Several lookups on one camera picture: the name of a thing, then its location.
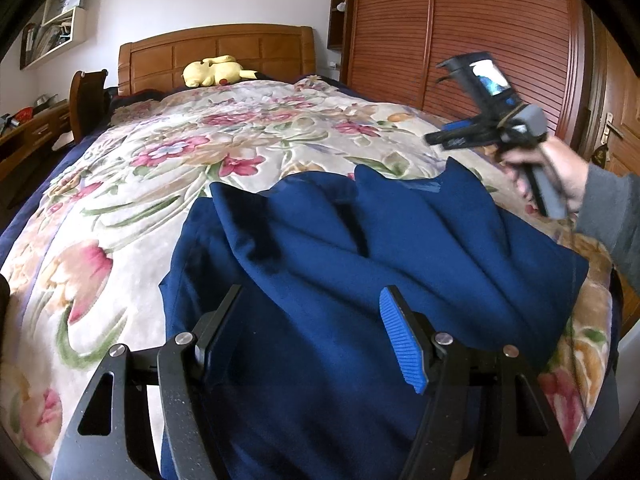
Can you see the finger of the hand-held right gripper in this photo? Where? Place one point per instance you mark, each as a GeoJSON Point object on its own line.
{"type": "Point", "coordinates": [450, 136]}

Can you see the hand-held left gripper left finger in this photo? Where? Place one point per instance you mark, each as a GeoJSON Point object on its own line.
{"type": "Point", "coordinates": [212, 345]}

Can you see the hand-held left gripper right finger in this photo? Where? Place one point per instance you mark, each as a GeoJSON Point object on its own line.
{"type": "Point", "coordinates": [402, 340]}

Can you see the blue suit jacket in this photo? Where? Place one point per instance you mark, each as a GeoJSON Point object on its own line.
{"type": "Point", "coordinates": [320, 260]}

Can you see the person's right forearm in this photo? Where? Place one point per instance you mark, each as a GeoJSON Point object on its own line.
{"type": "Point", "coordinates": [610, 210]}

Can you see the person's right hand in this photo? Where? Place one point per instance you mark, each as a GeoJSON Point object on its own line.
{"type": "Point", "coordinates": [560, 165]}

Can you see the wooden slatted wardrobe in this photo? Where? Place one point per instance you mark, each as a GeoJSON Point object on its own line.
{"type": "Point", "coordinates": [475, 20]}

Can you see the wooden door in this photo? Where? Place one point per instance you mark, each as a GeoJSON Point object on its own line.
{"type": "Point", "coordinates": [625, 120]}

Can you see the floral blanket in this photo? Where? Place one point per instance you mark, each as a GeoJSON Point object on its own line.
{"type": "Point", "coordinates": [150, 185]}

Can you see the yellow plush toy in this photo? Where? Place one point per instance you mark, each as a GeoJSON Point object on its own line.
{"type": "Point", "coordinates": [210, 72]}

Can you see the wooden chair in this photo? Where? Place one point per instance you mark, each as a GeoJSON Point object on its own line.
{"type": "Point", "coordinates": [85, 100]}

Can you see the wooden desk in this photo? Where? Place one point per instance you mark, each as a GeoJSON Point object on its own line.
{"type": "Point", "coordinates": [30, 135]}

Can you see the wooden bed headboard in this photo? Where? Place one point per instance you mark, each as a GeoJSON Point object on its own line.
{"type": "Point", "coordinates": [165, 55]}

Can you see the books on shelf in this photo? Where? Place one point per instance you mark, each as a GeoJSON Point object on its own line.
{"type": "Point", "coordinates": [50, 35]}

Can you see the white wall shelf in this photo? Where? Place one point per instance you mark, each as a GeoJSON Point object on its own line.
{"type": "Point", "coordinates": [75, 25]}

